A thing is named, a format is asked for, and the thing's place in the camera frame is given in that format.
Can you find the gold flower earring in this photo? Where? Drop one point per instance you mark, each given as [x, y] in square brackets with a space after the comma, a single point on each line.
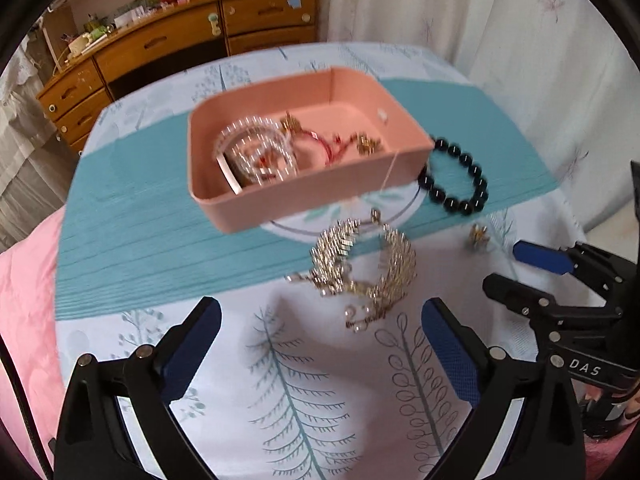
[479, 237]
[367, 144]

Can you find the white leaf print curtain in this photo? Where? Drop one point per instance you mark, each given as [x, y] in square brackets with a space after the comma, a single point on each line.
[500, 20]

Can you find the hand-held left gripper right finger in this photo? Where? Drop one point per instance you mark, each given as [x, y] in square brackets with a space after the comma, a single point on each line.
[450, 350]

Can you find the pink blanket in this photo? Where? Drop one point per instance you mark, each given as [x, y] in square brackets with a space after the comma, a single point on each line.
[25, 310]

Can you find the pink storage box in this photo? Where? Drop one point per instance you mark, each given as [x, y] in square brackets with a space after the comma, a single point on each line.
[300, 195]

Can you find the white mug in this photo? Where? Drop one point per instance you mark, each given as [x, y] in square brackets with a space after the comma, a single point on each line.
[80, 45]

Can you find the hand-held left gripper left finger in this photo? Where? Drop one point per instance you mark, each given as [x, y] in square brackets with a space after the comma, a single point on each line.
[192, 350]

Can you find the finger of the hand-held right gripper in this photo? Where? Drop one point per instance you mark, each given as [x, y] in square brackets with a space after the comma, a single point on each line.
[542, 256]
[520, 295]

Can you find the wooden desk with drawers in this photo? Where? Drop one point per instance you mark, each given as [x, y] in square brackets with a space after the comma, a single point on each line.
[150, 42]

